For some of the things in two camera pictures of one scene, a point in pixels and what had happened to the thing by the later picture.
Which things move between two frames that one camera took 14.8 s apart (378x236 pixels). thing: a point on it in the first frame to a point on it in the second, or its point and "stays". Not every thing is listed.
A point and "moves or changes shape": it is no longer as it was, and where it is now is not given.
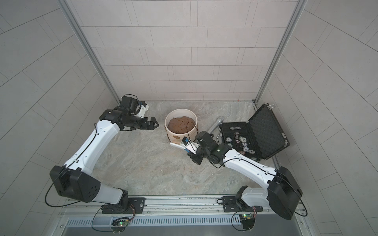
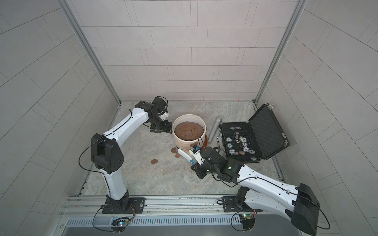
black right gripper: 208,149 to 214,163
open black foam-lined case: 262,137 stays
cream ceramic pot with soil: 181,123 moves or changes shape
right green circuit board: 247,220 stays
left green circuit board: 120,222 stays
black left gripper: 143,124 to 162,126
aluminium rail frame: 202,207 stays
